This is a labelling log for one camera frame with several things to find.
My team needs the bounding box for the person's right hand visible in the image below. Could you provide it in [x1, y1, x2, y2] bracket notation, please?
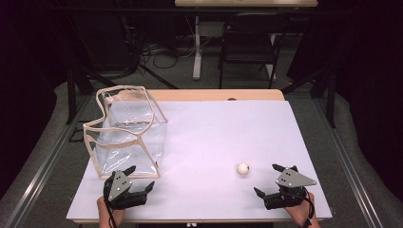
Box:
[284, 192, 321, 228]

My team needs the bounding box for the small white ball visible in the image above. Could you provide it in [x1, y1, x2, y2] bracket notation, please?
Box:
[237, 162, 251, 176]

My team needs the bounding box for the wooden table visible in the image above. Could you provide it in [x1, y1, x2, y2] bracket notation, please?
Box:
[66, 88, 334, 224]

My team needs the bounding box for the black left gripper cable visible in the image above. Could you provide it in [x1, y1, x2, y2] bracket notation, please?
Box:
[106, 202, 117, 228]

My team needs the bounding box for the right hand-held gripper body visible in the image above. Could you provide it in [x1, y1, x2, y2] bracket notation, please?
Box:
[262, 167, 317, 211]

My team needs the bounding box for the aluminium floor rail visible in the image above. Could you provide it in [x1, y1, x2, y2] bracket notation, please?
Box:
[2, 94, 93, 228]
[313, 94, 385, 228]

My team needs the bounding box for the person's left hand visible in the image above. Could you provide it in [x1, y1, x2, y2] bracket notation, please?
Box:
[96, 196, 126, 228]

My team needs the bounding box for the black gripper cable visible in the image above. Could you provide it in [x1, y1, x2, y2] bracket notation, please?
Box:
[300, 189, 317, 228]
[106, 202, 117, 228]

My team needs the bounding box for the clear plastic bag beige trim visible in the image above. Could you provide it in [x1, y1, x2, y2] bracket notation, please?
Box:
[82, 85, 169, 181]

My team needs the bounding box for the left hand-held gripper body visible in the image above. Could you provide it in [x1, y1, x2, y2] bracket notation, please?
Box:
[103, 169, 148, 211]

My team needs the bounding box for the white table cover sheet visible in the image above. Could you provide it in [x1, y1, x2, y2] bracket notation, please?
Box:
[66, 100, 334, 221]

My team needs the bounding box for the tangle of floor cables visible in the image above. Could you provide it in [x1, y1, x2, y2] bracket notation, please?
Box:
[138, 29, 198, 70]

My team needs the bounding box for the white desk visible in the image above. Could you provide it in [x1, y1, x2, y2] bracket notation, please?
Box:
[174, 0, 319, 81]

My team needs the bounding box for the black folding chair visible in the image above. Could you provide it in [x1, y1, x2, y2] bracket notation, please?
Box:
[218, 12, 292, 90]

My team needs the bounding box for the black metal stand post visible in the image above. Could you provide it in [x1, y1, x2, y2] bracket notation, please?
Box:
[327, 68, 337, 129]
[65, 66, 78, 125]

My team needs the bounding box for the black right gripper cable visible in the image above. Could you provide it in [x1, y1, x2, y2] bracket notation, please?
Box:
[300, 189, 317, 228]

